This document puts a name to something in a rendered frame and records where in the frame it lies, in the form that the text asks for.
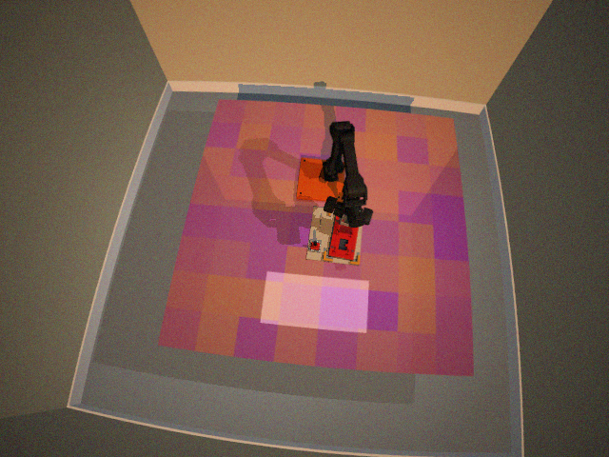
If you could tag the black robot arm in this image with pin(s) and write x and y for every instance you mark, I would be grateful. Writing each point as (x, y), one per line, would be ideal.
(343, 134)

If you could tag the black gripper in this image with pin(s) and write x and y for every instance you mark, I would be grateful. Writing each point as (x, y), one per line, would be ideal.
(340, 210)

